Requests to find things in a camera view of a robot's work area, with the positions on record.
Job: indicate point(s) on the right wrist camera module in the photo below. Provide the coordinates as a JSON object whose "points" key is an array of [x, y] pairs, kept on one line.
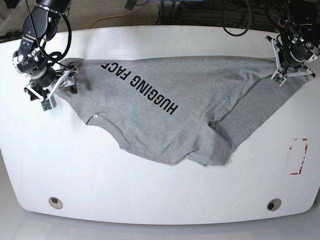
{"points": [[48, 103]]}

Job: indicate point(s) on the table grommet hole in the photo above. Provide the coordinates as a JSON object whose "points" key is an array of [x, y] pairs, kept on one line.
{"points": [[274, 204], [55, 203]]}

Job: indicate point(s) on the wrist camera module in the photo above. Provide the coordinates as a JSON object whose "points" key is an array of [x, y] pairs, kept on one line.
{"points": [[48, 103], [279, 78]]}

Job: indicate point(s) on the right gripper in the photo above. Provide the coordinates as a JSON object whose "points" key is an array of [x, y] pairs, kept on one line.
{"points": [[51, 81]]}

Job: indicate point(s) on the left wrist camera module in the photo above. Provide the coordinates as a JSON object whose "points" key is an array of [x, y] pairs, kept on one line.
{"points": [[279, 78]]}

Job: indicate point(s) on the right table grommet hole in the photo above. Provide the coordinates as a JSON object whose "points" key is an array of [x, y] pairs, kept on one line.
{"points": [[274, 204]]}

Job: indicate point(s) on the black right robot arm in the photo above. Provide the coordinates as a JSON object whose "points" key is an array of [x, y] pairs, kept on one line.
{"points": [[40, 26]]}

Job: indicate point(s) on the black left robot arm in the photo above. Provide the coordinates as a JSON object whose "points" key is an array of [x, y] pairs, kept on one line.
{"points": [[294, 18]]}

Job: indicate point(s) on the grey Hugging Face T-shirt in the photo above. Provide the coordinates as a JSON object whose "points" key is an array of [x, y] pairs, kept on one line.
{"points": [[199, 108]]}

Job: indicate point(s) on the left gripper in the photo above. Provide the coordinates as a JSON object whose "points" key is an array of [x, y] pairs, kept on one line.
{"points": [[292, 63]]}

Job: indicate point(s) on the red tape rectangle marker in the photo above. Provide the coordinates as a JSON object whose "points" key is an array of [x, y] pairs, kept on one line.
{"points": [[297, 156]]}

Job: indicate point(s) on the left table grommet hole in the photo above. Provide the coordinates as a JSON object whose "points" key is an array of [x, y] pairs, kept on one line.
{"points": [[55, 203]]}

